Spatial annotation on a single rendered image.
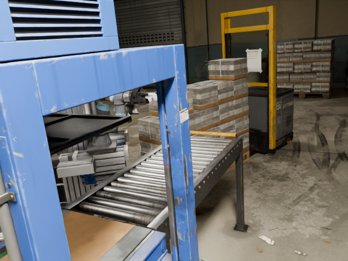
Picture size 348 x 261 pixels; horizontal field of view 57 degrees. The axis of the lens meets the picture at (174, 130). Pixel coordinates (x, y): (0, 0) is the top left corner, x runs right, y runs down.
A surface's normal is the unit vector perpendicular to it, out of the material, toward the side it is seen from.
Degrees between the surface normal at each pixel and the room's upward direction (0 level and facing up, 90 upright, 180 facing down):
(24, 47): 90
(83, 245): 0
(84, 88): 90
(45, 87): 90
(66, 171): 90
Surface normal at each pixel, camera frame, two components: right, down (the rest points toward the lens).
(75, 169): 0.15, 0.26
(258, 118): -0.71, 0.25
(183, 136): 0.89, 0.05
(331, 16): -0.46, 0.28
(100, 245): -0.08, -0.96
